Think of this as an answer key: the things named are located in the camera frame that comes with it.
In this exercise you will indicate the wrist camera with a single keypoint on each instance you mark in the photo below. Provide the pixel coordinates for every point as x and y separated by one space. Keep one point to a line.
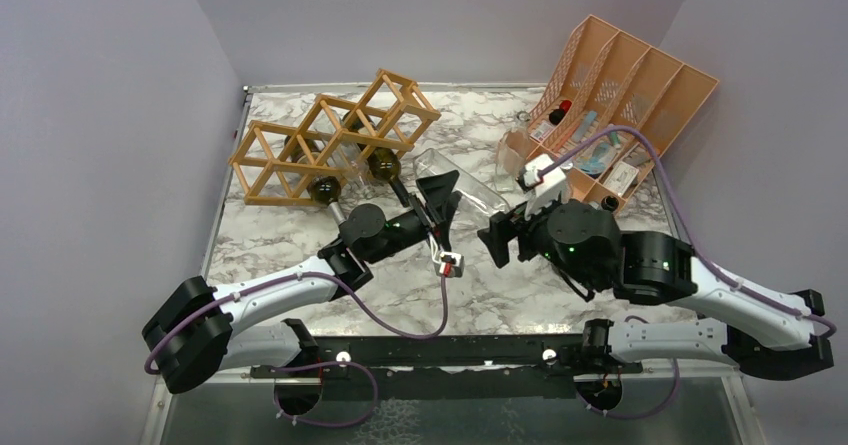
449 264
542 191

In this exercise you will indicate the red white small box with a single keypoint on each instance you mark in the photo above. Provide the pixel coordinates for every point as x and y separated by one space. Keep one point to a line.
542 130

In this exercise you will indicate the light blue pen case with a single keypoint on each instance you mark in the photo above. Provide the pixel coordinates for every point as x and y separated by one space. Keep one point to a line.
584 126

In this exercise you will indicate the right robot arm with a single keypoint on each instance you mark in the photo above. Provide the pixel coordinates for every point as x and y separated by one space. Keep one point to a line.
765 334

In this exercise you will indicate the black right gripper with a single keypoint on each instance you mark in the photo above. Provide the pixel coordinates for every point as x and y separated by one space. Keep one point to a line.
501 230

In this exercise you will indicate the red black small bottle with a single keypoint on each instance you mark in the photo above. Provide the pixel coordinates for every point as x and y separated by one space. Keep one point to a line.
557 115

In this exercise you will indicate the green wine bottle silver neck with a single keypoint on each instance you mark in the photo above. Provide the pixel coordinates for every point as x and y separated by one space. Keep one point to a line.
323 189

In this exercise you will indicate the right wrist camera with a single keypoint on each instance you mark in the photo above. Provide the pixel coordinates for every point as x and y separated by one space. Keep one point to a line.
542 191

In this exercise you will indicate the white card package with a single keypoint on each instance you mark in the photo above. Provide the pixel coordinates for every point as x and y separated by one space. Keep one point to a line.
621 177

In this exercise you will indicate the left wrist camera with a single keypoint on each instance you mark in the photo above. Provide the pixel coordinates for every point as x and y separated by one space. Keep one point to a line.
449 264

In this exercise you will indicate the clear tall glass bottle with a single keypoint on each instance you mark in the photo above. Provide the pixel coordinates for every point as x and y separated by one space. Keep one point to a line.
478 202

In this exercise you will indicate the green white glue tube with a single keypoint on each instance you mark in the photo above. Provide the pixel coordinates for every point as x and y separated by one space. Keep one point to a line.
614 140

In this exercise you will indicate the clear square glass bottle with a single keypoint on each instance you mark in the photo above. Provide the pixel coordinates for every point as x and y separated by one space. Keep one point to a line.
512 151

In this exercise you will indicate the blue tape dispenser pack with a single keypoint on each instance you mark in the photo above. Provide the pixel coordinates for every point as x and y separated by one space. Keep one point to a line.
597 158

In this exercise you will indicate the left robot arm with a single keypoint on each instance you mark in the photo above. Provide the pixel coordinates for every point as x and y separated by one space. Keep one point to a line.
190 336

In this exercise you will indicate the peach plastic file organizer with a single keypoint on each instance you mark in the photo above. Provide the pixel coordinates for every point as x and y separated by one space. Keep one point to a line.
627 82

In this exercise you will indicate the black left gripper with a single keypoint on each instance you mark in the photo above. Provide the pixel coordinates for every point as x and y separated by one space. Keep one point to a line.
441 206

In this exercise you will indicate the small clear glass jar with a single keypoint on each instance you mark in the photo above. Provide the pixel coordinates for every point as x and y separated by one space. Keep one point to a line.
345 155

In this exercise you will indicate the wooden wine rack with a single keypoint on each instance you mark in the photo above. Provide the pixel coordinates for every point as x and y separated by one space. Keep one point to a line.
392 113

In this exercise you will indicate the dark green wine bottle labelled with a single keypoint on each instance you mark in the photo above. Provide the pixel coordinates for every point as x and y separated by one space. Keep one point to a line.
384 166

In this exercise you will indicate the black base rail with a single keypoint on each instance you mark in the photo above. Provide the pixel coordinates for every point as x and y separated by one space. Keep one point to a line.
446 367

